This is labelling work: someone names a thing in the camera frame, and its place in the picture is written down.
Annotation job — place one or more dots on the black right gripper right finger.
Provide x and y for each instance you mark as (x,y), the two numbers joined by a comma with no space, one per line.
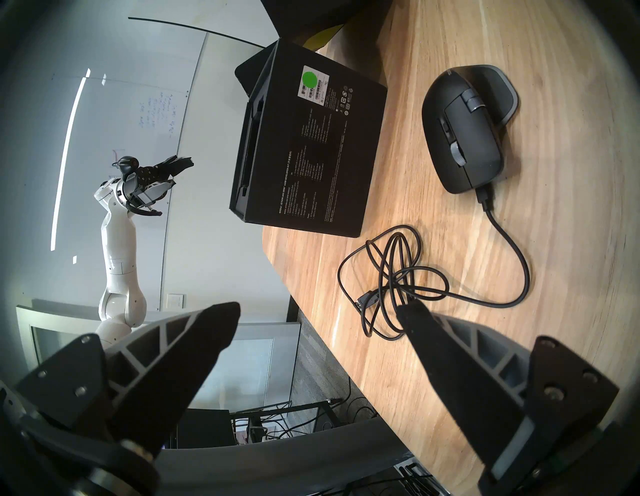
(475,380)

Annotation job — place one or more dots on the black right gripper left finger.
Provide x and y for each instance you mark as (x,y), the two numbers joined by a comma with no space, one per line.
(160,370)

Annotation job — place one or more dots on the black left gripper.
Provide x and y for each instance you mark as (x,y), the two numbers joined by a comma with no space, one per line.
(142,185)

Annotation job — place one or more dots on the black cardboard box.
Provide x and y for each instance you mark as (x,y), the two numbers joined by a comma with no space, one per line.
(310,150)

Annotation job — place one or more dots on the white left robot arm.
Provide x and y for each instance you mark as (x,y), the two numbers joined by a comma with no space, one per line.
(120,250)

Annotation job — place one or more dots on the white green box label sticker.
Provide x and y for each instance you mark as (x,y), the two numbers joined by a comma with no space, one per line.
(314,82)

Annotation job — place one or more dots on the black computer case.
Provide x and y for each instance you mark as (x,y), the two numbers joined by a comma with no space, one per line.
(205,429)

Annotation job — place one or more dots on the white freestanding whiteboard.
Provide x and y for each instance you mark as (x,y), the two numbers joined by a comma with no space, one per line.
(215,20)

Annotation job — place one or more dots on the lime green sticky note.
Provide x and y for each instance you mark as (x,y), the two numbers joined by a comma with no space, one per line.
(322,37)

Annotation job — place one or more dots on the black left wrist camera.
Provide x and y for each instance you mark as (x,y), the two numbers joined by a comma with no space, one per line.
(127,164)

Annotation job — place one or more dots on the white wall switch plate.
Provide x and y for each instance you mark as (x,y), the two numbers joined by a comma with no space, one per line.
(175,301)

